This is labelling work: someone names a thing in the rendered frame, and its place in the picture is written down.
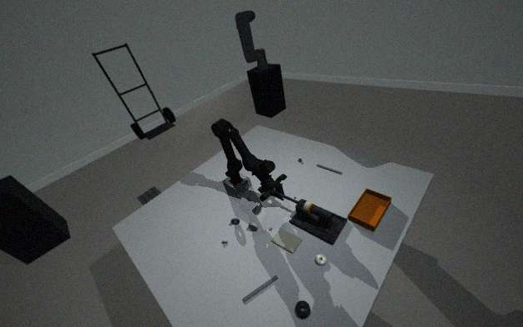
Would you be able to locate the brown open tray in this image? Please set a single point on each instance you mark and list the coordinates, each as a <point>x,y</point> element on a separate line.
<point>369,209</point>

